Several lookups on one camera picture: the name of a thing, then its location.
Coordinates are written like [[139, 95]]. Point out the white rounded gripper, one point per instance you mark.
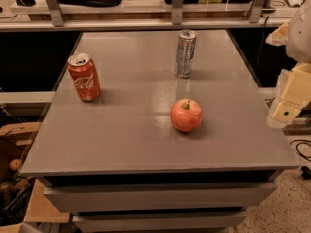
[[300, 38]]

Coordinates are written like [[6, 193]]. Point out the red apple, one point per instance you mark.
[[186, 115]]

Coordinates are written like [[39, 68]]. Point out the silver blue energy drink can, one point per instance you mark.
[[185, 53]]

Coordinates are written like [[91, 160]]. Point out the upper grey drawer front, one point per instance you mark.
[[112, 198]]

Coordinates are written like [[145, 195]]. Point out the grey drawer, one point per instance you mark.
[[112, 198], [158, 221]]

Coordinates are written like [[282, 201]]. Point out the lower grey drawer front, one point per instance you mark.
[[158, 221]]

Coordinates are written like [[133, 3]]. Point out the red Coca-Cola can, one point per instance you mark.
[[84, 75]]

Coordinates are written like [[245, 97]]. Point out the small orange fruit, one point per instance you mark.
[[15, 164]]

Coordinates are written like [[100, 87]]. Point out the right metal shelf bracket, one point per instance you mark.
[[255, 10]]

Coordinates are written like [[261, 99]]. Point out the metal shelf bracket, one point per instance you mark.
[[177, 12], [255, 10], [55, 13]]

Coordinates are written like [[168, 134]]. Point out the middle metal shelf bracket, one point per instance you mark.
[[177, 12]]

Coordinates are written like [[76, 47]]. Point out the left metal shelf bracket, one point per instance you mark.
[[55, 13]]

